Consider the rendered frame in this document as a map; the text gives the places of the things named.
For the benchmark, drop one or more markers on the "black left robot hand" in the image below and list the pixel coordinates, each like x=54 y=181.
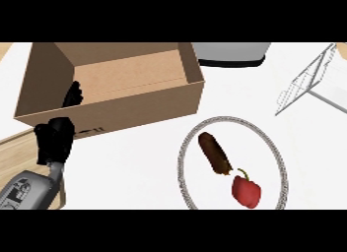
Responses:
x=53 y=141

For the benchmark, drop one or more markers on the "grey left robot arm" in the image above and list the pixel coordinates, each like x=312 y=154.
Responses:
x=23 y=192

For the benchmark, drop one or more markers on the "white round placemat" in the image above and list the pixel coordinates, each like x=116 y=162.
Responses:
x=258 y=147

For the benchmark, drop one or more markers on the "red bell pepper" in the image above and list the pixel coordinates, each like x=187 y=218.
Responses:
x=247 y=193

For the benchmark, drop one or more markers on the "pale wooden cutting board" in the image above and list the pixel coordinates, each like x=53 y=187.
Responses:
x=11 y=157

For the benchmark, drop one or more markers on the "brown cardboard box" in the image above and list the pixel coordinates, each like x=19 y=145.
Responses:
x=133 y=88

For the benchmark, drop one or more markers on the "brown sausage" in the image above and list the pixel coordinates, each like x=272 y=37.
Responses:
x=214 y=153

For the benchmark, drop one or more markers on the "grey appliance with black base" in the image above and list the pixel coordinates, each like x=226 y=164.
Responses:
x=230 y=54

